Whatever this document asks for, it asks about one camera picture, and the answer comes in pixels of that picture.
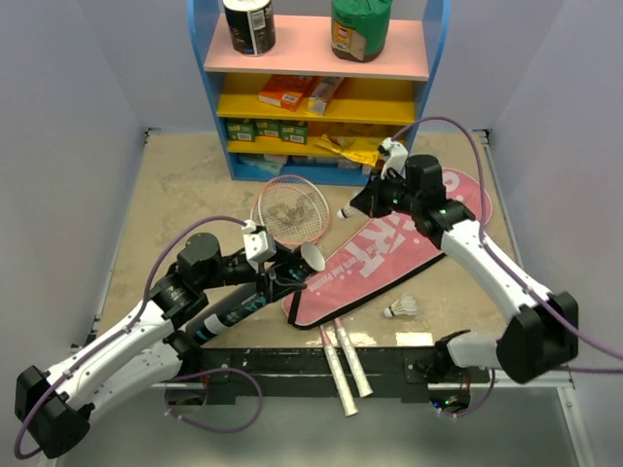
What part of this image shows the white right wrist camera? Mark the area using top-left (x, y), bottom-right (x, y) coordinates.
top-left (379, 137), bottom-right (409, 180)

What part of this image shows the black white can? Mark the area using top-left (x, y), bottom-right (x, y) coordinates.
top-left (223, 0), bottom-right (276, 56)

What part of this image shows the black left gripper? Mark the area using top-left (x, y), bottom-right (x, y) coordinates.
top-left (201, 240), bottom-right (307, 302)

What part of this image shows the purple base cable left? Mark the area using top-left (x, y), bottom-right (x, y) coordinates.
top-left (164, 364), bottom-right (265, 432)

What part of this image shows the green box right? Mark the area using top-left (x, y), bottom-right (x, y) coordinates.
top-left (279, 121), bottom-right (309, 145)

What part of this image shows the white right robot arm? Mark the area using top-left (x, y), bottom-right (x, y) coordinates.
top-left (348, 155), bottom-right (578, 383)

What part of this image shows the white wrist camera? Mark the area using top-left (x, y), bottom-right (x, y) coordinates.
top-left (379, 137), bottom-right (409, 180)
top-left (241, 219), bottom-right (276, 269)

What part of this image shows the black shuttlecock tube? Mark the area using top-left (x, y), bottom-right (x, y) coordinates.
top-left (185, 242), bottom-right (325, 344)

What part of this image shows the pink sport racket bag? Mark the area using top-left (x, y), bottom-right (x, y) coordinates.
top-left (281, 167), bottom-right (493, 331)

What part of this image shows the green box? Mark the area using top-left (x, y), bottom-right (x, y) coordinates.
top-left (225, 118), bottom-right (257, 142)
top-left (254, 119), bottom-right (280, 138)
top-left (279, 121), bottom-right (309, 145)

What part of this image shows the green box middle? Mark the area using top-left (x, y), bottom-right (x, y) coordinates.
top-left (254, 119), bottom-right (280, 138)

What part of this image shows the white shuttlecock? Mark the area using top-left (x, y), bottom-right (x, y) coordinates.
top-left (382, 293), bottom-right (419, 318)
top-left (338, 205), bottom-right (359, 219)

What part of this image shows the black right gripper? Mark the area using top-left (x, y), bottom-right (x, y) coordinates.
top-left (350, 168), bottom-right (421, 220)

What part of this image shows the yellow snack bag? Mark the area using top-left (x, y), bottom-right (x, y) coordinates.
top-left (314, 133), bottom-right (382, 166)

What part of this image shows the brown snack packet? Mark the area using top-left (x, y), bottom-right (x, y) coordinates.
top-left (307, 77), bottom-right (345, 116)

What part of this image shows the green box left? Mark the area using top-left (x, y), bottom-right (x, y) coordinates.
top-left (225, 118), bottom-right (257, 142)

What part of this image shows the orange box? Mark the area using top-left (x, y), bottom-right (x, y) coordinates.
top-left (258, 74), bottom-right (316, 111)

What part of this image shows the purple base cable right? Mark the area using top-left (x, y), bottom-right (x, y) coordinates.
top-left (435, 369), bottom-right (496, 418)

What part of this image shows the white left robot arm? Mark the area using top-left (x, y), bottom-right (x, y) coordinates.
top-left (15, 227), bottom-right (325, 459)

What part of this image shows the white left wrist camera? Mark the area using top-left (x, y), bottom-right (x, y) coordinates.
top-left (241, 219), bottom-right (276, 269)

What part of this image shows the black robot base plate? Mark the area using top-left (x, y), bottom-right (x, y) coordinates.
top-left (179, 347), bottom-right (490, 404)

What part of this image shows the teal tissue pack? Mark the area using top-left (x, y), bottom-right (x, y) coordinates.
top-left (238, 154), bottom-right (289, 176)

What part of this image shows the pink badminton racket lower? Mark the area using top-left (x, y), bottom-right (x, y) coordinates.
top-left (249, 192), bottom-right (360, 418)

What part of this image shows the pink badminton racket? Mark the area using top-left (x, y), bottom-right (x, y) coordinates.
top-left (249, 192), bottom-right (360, 418)
top-left (256, 173), bottom-right (375, 398)

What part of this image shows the green wrapped jar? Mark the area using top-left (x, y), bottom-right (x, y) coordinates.
top-left (331, 0), bottom-right (392, 62)

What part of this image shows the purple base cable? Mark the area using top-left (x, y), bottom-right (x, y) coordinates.
top-left (435, 369), bottom-right (496, 418)
top-left (164, 364), bottom-right (265, 432)

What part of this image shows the pink badminton racket upper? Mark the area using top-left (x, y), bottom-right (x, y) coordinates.
top-left (256, 173), bottom-right (375, 398)

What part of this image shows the blue shelf unit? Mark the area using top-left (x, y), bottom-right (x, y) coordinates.
top-left (187, 1), bottom-right (451, 186)

